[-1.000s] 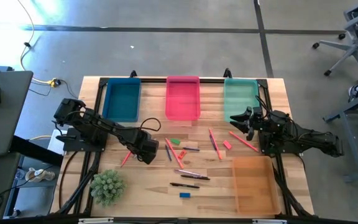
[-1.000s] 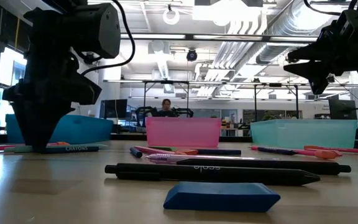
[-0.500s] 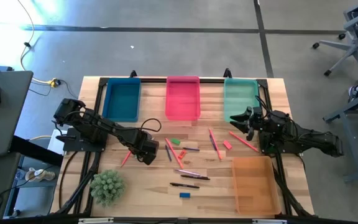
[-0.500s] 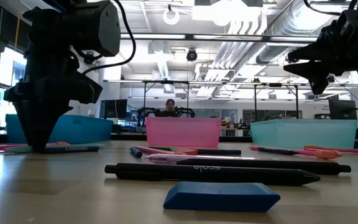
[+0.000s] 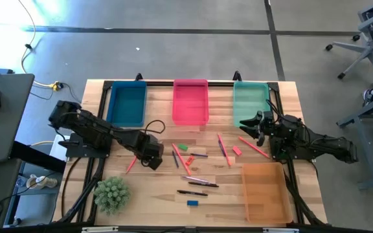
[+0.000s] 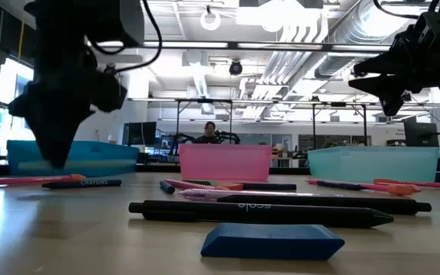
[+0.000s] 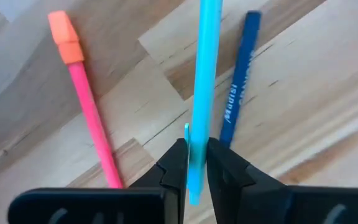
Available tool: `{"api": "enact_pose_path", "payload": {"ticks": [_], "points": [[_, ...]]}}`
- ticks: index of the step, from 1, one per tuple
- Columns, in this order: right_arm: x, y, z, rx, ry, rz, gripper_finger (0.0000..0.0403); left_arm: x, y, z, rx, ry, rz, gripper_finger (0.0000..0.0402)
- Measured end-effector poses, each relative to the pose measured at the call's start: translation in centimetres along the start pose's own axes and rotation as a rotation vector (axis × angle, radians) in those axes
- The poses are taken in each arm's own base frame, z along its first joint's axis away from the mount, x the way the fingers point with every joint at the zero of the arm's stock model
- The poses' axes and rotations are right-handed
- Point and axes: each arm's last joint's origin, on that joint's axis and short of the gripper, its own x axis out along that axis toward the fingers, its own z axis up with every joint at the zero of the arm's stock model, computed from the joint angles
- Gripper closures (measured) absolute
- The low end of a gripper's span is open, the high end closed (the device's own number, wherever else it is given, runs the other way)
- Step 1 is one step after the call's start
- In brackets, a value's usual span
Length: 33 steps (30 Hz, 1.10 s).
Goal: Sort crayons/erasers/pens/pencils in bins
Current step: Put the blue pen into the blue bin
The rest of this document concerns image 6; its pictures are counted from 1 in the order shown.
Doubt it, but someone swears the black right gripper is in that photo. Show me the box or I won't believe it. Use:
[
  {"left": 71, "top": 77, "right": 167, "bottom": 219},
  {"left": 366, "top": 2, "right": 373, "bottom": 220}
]
[{"left": 348, "top": 11, "right": 440, "bottom": 118}]

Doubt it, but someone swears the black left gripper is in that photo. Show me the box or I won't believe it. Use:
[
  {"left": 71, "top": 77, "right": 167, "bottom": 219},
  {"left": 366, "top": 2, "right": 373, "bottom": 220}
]
[{"left": 8, "top": 42, "right": 129, "bottom": 170}]

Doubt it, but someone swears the dark blue crayon with print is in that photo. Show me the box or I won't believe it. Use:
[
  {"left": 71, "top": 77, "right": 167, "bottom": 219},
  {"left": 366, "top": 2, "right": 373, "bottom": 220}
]
[{"left": 40, "top": 179, "right": 122, "bottom": 189}]

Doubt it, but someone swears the pink pencil with orange end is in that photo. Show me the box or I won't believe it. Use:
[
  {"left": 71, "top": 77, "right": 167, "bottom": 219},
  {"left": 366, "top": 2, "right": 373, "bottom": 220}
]
[
  {"left": 165, "top": 178, "right": 244, "bottom": 191},
  {"left": 0, "top": 173, "right": 86, "bottom": 188},
  {"left": 306, "top": 179, "right": 414, "bottom": 197},
  {"left": 373, "top": 178, "right": 440, "bottom": 191}
]

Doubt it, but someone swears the dark purple crayon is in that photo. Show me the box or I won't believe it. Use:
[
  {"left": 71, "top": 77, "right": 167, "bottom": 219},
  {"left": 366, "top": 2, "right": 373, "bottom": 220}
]
[{"left": 316, "top": 180, "right": 367, "bottom": 192}]

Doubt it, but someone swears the short blue crayon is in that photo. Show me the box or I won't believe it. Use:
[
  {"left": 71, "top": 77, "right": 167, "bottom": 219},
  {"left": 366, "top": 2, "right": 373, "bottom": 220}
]
[{"left": 159, "top": 180, "right": 176, "bottom": 195}]

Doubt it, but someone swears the plain black pen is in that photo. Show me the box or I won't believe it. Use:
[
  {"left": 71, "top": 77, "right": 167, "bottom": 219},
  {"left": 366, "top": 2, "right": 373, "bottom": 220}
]
[{"left": 216, "top": 194, "right": 432, "bottom": 215}]

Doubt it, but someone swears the dark navy crayon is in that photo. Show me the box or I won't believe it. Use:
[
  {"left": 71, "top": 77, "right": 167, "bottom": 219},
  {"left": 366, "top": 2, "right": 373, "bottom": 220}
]
[{"left": 238, "top": 183, "right": 297, "bottom": 191}]

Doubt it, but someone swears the light purple pen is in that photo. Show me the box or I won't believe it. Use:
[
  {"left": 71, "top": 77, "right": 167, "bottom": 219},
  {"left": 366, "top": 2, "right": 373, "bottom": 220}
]
[{"left": 177, "top": 188, "right": 345, "bottom": 202}]

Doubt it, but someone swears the black pen with white print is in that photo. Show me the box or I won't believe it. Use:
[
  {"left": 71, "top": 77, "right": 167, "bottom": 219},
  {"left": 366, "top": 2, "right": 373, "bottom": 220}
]
[{"left": 128, "top": 199, "right": 395, "bottom": 229}]

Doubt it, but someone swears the blue eraser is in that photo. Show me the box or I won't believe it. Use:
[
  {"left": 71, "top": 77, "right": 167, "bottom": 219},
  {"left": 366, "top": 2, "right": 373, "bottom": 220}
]
[{"left": 200, "top": 222, "right": 345, "bottom": 261}]

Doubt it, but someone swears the dark blue plastic bin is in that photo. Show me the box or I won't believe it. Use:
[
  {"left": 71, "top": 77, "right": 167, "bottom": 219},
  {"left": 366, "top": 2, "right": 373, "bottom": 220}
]
[{"left": 6, "top": 140, "right": 140, "bottom": 178}]

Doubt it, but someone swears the black computer monitor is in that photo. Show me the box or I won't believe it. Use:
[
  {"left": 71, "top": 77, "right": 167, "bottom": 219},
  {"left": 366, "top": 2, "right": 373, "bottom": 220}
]
[
  {"left": 403, "top": 121, "right": 439, "bottom": 147},
  {"left": 122, "top": 121, "right": 157, "bottom": 147}
]

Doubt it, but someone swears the light teal plastic bin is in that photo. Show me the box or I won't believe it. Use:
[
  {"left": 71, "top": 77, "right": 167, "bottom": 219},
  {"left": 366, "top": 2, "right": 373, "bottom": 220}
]
[{"left": 307, "top": 146, "right": 440, "bottom": 184}]

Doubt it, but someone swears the person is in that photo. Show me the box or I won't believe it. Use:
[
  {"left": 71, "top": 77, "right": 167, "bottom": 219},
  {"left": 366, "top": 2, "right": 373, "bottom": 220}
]
[{"left": 193, "top": 121, "right": 224, "bottom": 145}]

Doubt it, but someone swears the pink plastic bin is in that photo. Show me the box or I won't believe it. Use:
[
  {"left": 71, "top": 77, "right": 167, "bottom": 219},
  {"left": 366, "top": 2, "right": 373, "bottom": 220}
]
[{"left": 178, "top": 144, "right": 273, "bottom": 182}]

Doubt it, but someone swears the black background station frame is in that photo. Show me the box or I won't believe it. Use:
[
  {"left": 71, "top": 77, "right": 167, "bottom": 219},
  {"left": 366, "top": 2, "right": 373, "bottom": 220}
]
[
  {"left": 176, "top": 98, "right": 233, "bottom": 145},
  {"left": 311, "top": 102, "right": 368, "bottom": 150}
]

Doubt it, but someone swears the silver ventilation duct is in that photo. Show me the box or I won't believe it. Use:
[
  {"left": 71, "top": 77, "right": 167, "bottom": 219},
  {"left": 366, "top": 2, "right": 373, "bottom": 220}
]
[{"left": 313, "top": 0, "right": 422, "bottom": 79}]

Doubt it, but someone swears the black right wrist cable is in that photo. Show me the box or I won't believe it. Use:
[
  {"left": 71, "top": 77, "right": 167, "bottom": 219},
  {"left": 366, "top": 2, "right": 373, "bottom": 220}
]
[{"left": 372, "top": 0, "right": 422, "bottom": 21}]

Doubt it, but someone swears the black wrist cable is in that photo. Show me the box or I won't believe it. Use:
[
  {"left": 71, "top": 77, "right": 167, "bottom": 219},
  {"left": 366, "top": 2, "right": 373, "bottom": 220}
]
[
  {"left": 88, "top": 0, "right": 163, "bottom": 74},
  {"left": 372, "top": 0, "right": 422, "bottom": 21}
]

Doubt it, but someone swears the black overhead frame bar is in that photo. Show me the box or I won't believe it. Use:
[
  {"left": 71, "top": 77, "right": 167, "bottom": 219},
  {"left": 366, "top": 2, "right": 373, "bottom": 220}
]
[{"left": 86, "top": 40, "right": 396, "bottom": 53}]

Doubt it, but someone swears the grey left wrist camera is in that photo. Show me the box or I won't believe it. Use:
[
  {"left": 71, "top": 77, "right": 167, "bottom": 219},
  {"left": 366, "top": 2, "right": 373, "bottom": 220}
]
[{"left": 118, "top": 0, "right": 145, "bottom": 48}]

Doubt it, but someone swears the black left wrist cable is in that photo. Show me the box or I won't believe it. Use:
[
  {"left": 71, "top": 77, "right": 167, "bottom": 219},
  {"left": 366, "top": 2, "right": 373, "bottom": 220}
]
[{"left": 88, "top": 0, "right": 163, "bottom": 74}]

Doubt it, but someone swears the white ring light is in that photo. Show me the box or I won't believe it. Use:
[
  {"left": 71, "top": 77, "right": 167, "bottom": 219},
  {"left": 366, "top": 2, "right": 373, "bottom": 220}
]
[{"left": 199, "top": 9, "right": 222, "bottom": 31}]

